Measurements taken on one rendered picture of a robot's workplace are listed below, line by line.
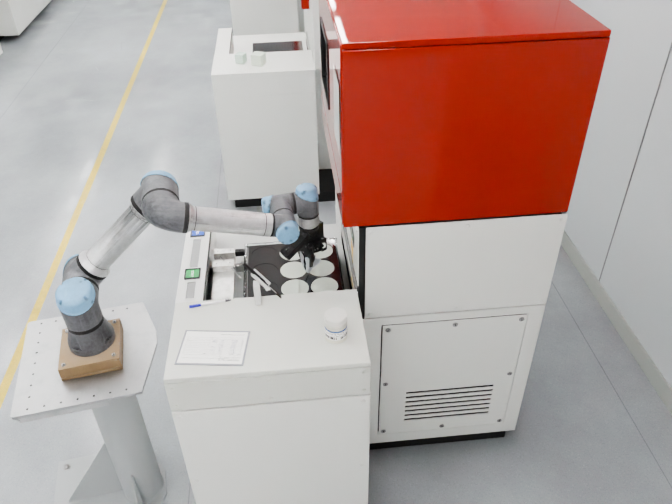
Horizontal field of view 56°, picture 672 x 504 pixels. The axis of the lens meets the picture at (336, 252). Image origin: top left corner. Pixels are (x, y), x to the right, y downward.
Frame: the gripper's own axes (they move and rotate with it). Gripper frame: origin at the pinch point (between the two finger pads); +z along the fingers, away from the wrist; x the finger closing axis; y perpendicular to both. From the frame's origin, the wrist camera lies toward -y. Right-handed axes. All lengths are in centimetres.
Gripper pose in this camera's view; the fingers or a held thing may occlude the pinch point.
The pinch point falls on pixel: (306, 270)
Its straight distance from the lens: 233.4
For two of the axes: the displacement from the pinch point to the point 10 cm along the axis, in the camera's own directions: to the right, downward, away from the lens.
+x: -6.0, -4.7, 6.4
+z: 0.2, 8.0, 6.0
